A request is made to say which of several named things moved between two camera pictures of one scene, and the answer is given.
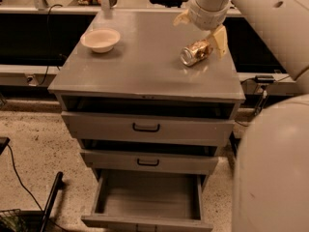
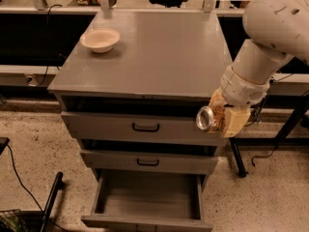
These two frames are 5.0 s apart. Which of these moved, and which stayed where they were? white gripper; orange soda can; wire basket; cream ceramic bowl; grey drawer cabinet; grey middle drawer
Moved: orange soda can; white gripper
Stayed: wire basket; grey middle drawer; grey drawer cabinet; cream ceramic bowl
